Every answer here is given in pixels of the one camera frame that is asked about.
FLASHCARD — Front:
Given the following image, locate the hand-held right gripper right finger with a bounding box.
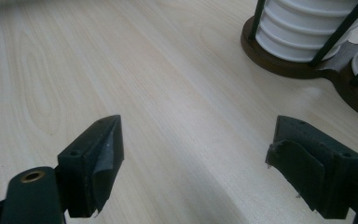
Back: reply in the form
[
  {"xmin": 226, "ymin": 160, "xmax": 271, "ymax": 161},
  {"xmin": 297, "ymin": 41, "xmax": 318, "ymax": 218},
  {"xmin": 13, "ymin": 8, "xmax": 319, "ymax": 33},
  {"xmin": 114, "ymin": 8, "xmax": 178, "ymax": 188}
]
[{"xmin": 265, "ymin": 115, "xmax": 358, "ymax": 220}]

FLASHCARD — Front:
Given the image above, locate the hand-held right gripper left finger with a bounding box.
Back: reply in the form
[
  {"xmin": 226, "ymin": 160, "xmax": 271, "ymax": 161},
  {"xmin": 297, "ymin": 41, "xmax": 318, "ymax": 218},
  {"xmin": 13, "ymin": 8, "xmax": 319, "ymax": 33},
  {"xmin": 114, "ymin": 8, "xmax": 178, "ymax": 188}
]
[{"xmin": 55, "ymin": 114, "xmax": 125, "ymax": 218}]

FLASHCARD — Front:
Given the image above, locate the dark wooden cup holder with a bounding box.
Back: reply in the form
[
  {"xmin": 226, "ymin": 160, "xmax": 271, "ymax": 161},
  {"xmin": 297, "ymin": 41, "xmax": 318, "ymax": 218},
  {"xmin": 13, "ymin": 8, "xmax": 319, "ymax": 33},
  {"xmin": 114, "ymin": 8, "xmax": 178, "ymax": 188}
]
[{"xmin": 241, "ymin": 0, "xmax": 358, "ymax": 124}]

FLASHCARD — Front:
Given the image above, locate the short stack of white cups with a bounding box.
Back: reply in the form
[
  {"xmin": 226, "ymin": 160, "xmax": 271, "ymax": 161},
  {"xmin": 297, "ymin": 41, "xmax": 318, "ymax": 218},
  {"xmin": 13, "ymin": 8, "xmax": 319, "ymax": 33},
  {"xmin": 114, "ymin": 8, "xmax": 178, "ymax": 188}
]
[{"xmin": 255, "ymin": 0, "xmax": 358, "ymax": 63}]

